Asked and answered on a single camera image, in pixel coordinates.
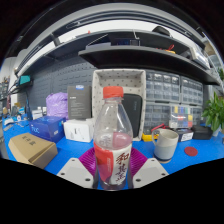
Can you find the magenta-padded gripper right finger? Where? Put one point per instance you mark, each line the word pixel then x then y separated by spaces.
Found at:
pixel 150 171

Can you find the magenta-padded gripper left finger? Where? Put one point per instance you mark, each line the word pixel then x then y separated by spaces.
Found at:
pixel 75 171

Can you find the clear red-capped drink bottle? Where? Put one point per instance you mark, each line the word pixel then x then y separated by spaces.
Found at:
pixel 112 143

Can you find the grey and white mug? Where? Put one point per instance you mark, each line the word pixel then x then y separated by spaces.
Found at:
pixel 165 146

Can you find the yellow multimeter with red leads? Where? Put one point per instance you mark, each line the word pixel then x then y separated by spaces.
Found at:
pixel 146 136

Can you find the white carton box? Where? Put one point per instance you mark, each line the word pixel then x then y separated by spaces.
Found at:
pixel 78 130

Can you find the flat round red coaster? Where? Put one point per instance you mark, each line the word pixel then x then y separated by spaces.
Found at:
pixel 191 151

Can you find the brown cardboard box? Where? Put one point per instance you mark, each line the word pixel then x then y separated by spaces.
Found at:
pixel 31 150

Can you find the blue carton box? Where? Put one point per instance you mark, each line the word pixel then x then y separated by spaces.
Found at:
pixel 46 129

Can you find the black box with white label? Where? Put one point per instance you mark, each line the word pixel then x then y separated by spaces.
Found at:
pixel 186 135

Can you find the grey small-parts drawer cabinet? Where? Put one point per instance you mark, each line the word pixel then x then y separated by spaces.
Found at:
pixel 191 91
pixel 197 116
pixel 156 115
pixel 162 87

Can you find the black zip case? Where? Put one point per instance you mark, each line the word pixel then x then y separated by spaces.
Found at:
pixel 135 113

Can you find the clear organizer with coloured parts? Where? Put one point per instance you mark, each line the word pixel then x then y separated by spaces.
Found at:
pixel 181 116

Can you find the flat black case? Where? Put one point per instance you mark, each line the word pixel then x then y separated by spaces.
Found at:
pixel 202 132

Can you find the purple plastic bag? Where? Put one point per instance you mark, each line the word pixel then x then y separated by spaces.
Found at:
pixel 56 105

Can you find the green potted plant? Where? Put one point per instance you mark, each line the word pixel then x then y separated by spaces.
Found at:
pixel 215 113

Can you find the white perforated tray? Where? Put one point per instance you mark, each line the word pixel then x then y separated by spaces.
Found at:
pixel 116 78

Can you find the teal hanging tool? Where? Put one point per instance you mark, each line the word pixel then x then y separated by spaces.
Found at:
pixel 24 80

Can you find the dark overhead shelf unit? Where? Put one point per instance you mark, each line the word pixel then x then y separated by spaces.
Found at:
pixel 140 56

